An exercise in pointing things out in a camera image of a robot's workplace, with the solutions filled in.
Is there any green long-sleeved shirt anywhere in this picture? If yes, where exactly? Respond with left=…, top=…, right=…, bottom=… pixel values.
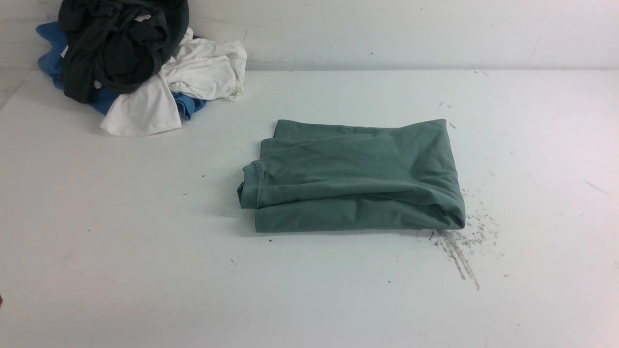
left=237, top=119, right=467, bottom=233

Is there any white crumpled garment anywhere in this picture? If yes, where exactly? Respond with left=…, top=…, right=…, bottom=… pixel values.
left=100, top=29, right=248, bottom=137

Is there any blue crumpled garment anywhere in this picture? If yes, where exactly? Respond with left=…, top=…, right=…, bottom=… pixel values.
left=36, top=21, right=207, bottom=120

